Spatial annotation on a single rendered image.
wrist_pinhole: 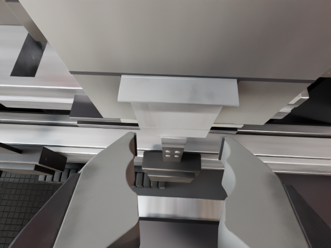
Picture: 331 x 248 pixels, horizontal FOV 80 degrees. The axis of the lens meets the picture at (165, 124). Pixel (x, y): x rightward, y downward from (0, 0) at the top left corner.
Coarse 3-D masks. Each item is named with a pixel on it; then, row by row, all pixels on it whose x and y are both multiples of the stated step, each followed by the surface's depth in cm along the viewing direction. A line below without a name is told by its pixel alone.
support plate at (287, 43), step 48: (48, 0) 10; (96, 0) 9; (144, 0) 9; (192, 0) 9; (240, 0) 9; (288, 0) 9; (96, 48) 12; (144, 48) 12; (192, 48) 12; (240, 48) 12; (288, 48) 12; (96, 96) 18; (240, 96) 17; (288, 96) 16
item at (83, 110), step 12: (84, 96) 24; (72, 108) 23; (84, 108) 23; (96, 108) 23; (72, 120) 24; (84, 120) 24; (96, 120) 23; (108, 120) 23; (120, 120) 23; (216, 132) 25; (228, 132) 25
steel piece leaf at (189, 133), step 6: (144, 132) 26; (150, 132) 26; (156, 132) 26; (162, 132) 25; (168, 132) 25; (174, 132) 25; (180, 132) 25; (186, 132) 25; (192, 132) 25; (198, 132) 25; (204, 132) 25
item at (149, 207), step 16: (144, 208) 20; (160, 208) 20; (176, 208) 20; (192, 208) 20; (208, 208) 20; (144, 224) 19; (160, 224) 19; (176, 224) 19; (192, 224) 19; (208, 224) 19; (144, 240) 19; (160, 240) 19; (176, 240) 19; (192, 240) 19; (208, 240) 19
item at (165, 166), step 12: (168, 144) 29; (180, 144) 29; (144, 156) 41; (156, 156) 41; (168, 156) 36; (180, 156) 36; (192, 156) 41; (144, 168) 40; (156, 168) 40; (168, 168) 40; (180, 168) 40; (192, 168) 40; (156, 180) 46; (168, 180) 45; (180, 180) 44; (192, 180) 43
